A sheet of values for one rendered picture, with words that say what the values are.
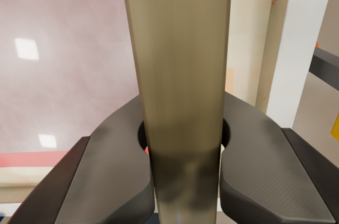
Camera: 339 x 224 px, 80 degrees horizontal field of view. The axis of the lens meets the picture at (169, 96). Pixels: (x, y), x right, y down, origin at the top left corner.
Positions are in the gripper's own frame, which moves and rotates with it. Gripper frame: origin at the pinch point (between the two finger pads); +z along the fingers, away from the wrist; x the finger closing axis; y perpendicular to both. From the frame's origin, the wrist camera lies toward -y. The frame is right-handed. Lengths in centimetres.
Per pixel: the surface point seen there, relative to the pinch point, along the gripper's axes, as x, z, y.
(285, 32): 10.8, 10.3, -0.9
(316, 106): 93, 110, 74
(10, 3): -18.3, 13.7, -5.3
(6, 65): -22.2, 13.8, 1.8
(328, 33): 86, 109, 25
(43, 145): -22.6, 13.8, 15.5
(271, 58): 10.4, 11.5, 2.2
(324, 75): 29.5, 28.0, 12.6
